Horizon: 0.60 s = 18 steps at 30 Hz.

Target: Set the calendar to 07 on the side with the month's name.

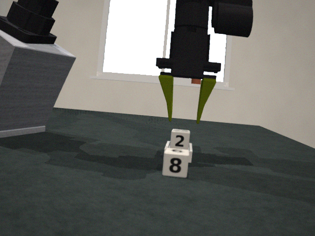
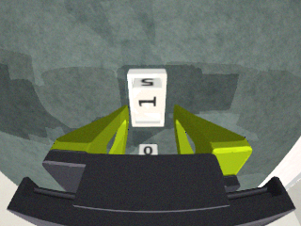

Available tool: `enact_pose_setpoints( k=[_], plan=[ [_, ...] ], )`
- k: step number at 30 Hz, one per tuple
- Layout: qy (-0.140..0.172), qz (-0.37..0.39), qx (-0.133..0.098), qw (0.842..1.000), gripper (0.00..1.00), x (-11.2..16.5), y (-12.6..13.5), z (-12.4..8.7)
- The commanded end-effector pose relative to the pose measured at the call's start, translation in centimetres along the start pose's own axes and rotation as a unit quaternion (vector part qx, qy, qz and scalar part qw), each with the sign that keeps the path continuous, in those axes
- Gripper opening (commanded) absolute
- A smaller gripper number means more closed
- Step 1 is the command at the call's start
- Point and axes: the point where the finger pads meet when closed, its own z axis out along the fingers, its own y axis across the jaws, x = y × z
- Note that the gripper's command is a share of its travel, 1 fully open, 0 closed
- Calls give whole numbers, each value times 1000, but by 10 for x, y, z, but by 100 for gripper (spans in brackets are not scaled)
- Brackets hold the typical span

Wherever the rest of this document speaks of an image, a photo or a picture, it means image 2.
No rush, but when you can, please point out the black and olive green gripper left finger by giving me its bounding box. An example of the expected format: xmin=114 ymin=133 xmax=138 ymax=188
xmin=50 ymin=105 xmax=129 ymax=154

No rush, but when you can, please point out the beige open-top tray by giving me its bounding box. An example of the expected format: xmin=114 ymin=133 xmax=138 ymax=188
xmin=127 ymin=69 xmax=166 ymax=126

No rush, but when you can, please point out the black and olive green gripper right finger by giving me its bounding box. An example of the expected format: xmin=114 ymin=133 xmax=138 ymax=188
xmin=173 ymin=105 xmax=252 ymax=176

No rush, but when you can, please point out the white number cube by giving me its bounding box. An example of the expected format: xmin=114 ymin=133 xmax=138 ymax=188
xmin=139 ymin=144 xmax=157 ymax=154
xmin=132 ymin=77 xmax=163 ymax=113

